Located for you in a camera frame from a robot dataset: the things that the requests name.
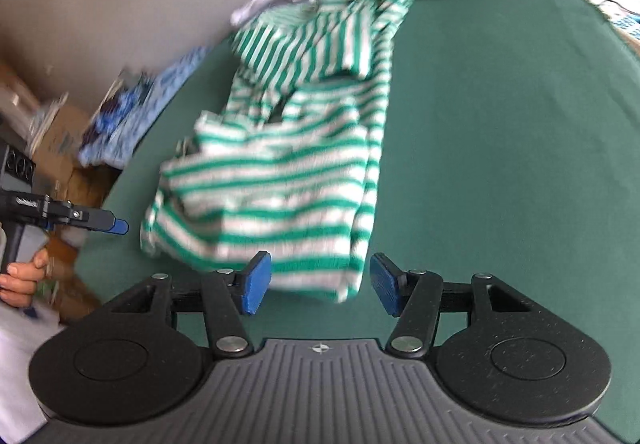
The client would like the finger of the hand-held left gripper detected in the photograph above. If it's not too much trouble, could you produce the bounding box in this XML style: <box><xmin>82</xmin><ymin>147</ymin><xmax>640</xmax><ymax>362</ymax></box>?
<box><xmin>47</xmin><ymin>201</ymin><xmax>130</xmax><ymax>236</ymax></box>

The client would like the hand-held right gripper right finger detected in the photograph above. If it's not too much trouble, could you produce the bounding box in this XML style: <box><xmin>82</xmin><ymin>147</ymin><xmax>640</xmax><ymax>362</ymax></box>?
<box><xmin>370</xmin><ymin>253</ymin><xmax>532</xmax><ymax>357</ymax></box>

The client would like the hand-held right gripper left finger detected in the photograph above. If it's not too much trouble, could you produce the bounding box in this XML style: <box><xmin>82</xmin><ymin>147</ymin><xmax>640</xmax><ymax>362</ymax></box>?
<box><xmin>110</xmin><ymin>251</ymin><xmax>273</xmax><ymax>357</ymax></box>

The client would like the green white striped shirt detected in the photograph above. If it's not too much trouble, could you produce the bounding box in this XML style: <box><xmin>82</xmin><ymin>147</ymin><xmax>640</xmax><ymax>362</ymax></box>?
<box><xmin>140</xmin><ymin>0</ymin><xmax>420</xmax><ymax>302</ymax></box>

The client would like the person's left hand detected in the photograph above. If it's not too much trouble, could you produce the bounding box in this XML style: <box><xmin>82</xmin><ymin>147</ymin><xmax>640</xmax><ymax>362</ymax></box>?
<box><xmin>0</xmin><ymin>249</ymin><xmax>51</xmax><ymax>310</ymax></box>

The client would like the cardboard box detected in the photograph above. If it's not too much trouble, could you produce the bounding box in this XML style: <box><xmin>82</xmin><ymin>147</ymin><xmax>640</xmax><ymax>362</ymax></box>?
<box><xmin>0</xmin><ymin>64</ymin><xmax>121</xmax><ymax>320</ymax></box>

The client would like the blue patterned cloth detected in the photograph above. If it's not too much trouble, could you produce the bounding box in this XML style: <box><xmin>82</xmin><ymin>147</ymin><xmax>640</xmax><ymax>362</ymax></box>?
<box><xmin>92</xmin><ymin>84</ymin><xmax>151</xmax><ymax>136</ymax></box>

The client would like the blue floral towel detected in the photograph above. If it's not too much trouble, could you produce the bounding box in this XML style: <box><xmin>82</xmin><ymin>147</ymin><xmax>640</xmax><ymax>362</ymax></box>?
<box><xmin>77</xmin><ymin>46</ymin><xmax>213</xmax><ymax>168</ymax></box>

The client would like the person's white clothing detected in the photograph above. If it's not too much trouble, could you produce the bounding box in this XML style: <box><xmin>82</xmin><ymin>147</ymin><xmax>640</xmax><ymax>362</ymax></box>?
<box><xmin>0</xmin><ymin>309</ymin><xmax>66</xmax><ymax>444</ymax></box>

